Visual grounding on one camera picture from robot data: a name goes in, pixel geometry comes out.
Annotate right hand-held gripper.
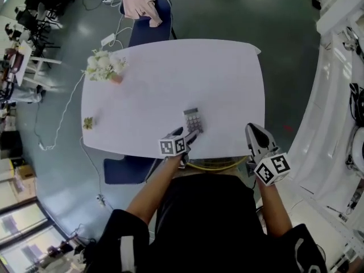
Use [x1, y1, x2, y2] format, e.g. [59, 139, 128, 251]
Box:
[245, 123, 292, 187]

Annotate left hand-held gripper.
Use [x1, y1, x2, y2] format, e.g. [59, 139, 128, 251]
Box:
[158, 126, 205, 169]

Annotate grey calculator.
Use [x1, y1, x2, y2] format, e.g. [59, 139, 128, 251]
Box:
[183, 108, 206, 135]

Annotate person's left forearm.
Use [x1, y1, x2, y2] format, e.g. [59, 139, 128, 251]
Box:
[126, 154, 186, 226]

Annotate person's right forearm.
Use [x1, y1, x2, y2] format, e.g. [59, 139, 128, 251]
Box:
[255, 177, 294, 238]

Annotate white workbench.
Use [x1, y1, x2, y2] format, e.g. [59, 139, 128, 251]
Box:
[288, 0, 364, 233]

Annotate person's black shirt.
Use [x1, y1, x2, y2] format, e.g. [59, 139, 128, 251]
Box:
[84, 173, 328, 273]

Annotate small green potted plant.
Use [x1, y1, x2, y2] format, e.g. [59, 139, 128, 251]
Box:
[82, 116, 97, 131]

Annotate white and black robot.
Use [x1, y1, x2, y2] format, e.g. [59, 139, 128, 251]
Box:
[345, 82, 364, 179]

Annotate blue chair with pink cloth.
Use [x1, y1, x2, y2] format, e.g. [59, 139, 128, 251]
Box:
[119, 0, 177, 48]

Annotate white flower bouquet in pot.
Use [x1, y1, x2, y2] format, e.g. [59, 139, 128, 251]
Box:
[81, 48, 130, 85]

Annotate pink cloth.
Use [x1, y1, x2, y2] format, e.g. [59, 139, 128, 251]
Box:
[122, 0, 164, 28]

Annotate cardboard box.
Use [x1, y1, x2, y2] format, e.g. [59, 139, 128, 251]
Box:
[8, 164, 38, 202]

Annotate small white side table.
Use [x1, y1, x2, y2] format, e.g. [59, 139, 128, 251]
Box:
[13, 40, 63, 90]

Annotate black office chairs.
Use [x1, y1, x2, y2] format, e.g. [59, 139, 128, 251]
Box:
[15, 0, 75, 49]

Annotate yellow cable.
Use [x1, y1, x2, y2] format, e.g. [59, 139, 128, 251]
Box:
[186, 155, 249, 172]

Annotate white floor cable with plug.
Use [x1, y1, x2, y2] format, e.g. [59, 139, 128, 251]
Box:
[79, 136, 106, 208]

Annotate long white cable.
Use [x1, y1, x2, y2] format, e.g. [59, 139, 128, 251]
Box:
[34, 72, 86, 151]

